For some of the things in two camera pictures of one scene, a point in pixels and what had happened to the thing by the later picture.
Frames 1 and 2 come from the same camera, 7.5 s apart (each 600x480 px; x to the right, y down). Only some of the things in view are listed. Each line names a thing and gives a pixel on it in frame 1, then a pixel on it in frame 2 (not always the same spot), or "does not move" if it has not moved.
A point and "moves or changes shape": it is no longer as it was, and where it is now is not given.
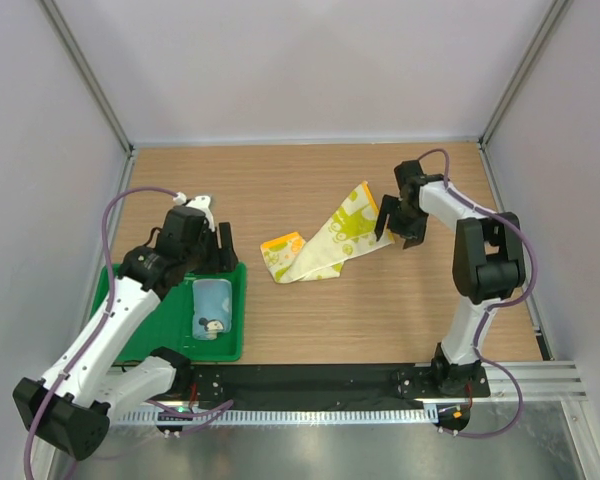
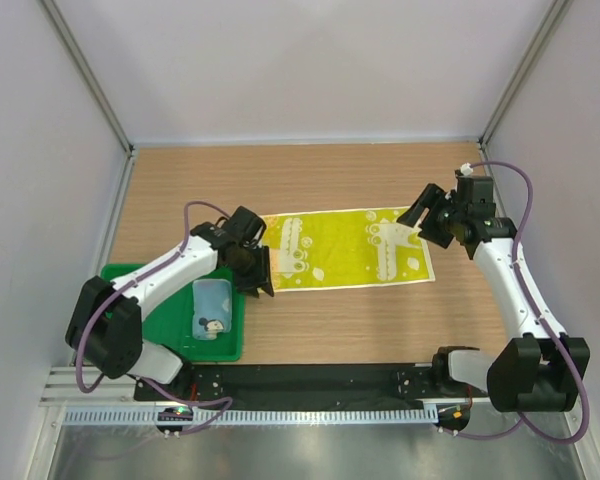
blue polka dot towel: [211, 308] does not move
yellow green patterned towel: [351, 233] moves or changes shape
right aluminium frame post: [533, 53] does not move
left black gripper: [218, 263] to [250, 284]
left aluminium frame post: [86, 71] does not move
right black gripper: [414, 233] to [428, 198]
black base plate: [327, 382] does not move
